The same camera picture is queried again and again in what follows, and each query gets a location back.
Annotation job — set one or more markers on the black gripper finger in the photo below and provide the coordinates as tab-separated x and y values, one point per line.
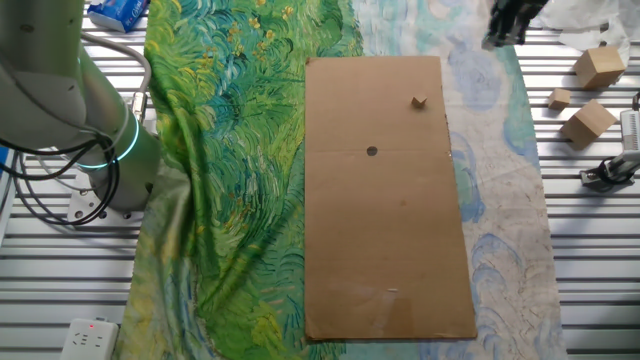
492	34
516	34

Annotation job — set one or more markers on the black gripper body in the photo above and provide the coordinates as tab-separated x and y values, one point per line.
517	11

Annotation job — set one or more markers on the tiny wooden cube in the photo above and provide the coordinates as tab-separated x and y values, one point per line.
419	100

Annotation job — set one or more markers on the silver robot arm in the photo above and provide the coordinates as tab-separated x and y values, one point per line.
50	100

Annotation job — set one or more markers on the medium wooden block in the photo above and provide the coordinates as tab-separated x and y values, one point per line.
587	124

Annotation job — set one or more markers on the white crumpled plastic sheet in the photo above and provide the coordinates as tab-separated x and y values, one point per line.
585	20

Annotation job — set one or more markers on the small wooden cube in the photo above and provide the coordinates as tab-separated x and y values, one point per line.
559	99

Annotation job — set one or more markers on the large wooden cube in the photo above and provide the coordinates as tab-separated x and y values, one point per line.
600	67

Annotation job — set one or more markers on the brown cardboard sheet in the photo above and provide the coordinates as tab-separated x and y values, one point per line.
385	240

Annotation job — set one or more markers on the green blue painted cloth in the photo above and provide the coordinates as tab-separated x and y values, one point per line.
225	175

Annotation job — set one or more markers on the blue tissue pack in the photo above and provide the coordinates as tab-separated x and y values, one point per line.
117	12

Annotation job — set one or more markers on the white power strip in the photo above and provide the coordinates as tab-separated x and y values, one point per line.
90	340

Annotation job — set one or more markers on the silver ribbed depth camera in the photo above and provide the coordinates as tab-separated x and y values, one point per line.
631	130

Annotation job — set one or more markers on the silver camera mount bracket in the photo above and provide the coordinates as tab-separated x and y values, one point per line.
595	181

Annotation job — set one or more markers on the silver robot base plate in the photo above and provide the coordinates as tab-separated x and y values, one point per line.
82	207

